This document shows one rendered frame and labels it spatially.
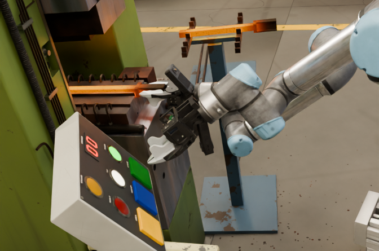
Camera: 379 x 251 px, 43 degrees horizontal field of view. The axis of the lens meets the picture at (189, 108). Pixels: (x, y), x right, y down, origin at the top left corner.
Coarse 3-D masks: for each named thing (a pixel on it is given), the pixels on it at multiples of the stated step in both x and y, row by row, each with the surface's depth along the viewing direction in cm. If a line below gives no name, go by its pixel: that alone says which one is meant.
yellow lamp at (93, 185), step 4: (88, 180) 103; (92, 180) 104; (88, 184) 102; (92, 184) 103; (96, 184) 105; (92, 188) 102; (96, 188) 103; (100, 188) 105; (96, 192) 102; (100, 192) 104
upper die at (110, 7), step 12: (108, 0) 148; (120, 0) 156; (72, 12) 143; (84, 12) 142; (96, 12) 141; (108, 12) 148; (120, 12) 156; (48, 24) 147; (60, 24) 146; (72, 24) 145; (84, 24) 144; (96, 24) 143; (108, 24) 147; (60, 36) 149
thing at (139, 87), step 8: (72, 88) 175; (80, 88) 174; (88, 88) 173; (96, 88) 172; (104, 88) 172; (112, 88) 171; (120, 88) 170; (128, 88) 169; (136, 88) 167; (144, 88) 166; (152, 88) 166; (160, 88) 165; (136, 96) 168
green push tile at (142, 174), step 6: (132, 162) 128; (132, 168) 126; (138, 168) 129; (144, 168) 133; (132, 174) 124; (138, 174) 126; (144, 174) 130; (144, 180) 127; (150, 180) 130; (150, 186) 128
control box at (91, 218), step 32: (64, 128) 122; (96, 128) 126; (64, 160) 110; (96, 160) 113; (128, 160) 129; (64, 192) 101; (128, 192) 116; (64, 224) 98; (96, 224) 100; (128, 224) 105; (160, 224) 119
